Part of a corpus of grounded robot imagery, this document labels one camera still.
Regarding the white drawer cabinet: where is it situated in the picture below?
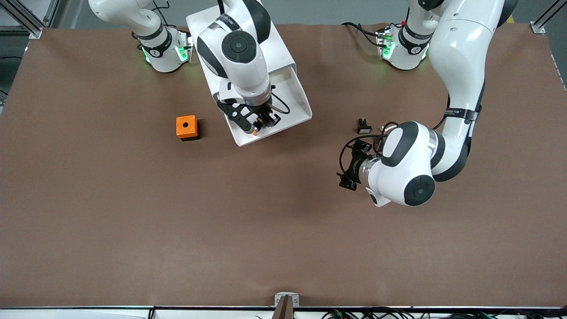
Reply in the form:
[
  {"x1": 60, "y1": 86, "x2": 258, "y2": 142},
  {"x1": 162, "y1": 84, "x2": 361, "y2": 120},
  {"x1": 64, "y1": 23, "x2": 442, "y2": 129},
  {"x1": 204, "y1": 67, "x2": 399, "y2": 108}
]
[{"x1": 186, "y1": 0, "x2": 297, "y2": 102}]

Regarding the orange box with hole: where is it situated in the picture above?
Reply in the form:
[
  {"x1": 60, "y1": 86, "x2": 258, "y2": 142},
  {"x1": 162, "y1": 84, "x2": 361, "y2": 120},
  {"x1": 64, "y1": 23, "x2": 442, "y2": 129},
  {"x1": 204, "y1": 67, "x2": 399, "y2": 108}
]
[{"x1": 176, "y1": 115, "x2": 200, "y2": 142}]

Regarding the brown table cover sheet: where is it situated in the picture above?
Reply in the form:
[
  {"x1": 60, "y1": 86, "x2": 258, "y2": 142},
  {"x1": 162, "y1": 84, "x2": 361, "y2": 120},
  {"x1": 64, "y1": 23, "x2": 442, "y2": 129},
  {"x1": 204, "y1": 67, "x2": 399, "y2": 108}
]
[{"x1": 0, "y1": 22, "x2": 567, "y2": 308}]

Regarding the aluminium frame profile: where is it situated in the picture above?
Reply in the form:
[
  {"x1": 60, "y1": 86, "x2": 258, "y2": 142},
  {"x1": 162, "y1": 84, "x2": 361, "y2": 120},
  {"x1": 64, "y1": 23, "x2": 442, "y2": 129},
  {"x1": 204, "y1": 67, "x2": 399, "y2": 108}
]
[
  {"x1": 530, "y1": 0, "x2": 567, "y2": 35},
  {"x1": 43, "y1": 0, "x2": 61, "y2": 27},
  {"x1": 4, "y1": 0, "x2": 45, "y2": 39}
]

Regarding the grey metal bracket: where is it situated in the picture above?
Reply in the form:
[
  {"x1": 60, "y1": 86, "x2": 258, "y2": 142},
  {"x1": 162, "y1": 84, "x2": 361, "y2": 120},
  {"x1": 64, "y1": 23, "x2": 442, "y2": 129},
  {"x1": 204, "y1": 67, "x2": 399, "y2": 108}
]
[{"x1": 274, "y1": 292, "x2": 300, "y2": 307}]

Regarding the black base cable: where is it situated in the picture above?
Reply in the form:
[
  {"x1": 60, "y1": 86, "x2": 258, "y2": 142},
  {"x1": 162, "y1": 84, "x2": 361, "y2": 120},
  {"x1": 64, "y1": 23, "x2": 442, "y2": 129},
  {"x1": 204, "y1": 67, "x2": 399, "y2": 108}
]
[{"x1": 341, "y1": 21, "x2": 382, "y2": 47}]

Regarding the black cable bundle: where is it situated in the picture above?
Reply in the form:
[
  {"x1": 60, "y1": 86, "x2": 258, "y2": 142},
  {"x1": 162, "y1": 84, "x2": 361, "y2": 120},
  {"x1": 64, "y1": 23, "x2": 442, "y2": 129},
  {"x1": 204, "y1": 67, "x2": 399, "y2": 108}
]
[{"x1": 323, "y1": 307, "x2": 567, "y2": 319}]

